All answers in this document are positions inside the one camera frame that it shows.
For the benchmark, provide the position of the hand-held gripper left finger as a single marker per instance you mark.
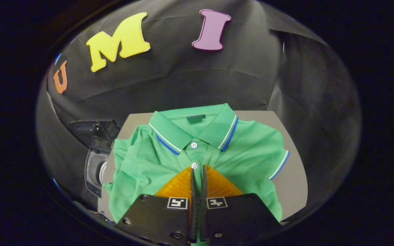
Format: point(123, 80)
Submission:
point(156, 215)

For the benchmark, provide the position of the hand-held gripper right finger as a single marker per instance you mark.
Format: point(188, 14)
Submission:
point(241, 215)

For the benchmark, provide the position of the green polo shirt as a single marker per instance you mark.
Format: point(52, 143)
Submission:
point(142, 164)

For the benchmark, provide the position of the beige cabinet with dark top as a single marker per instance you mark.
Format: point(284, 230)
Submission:
point(292, 184)

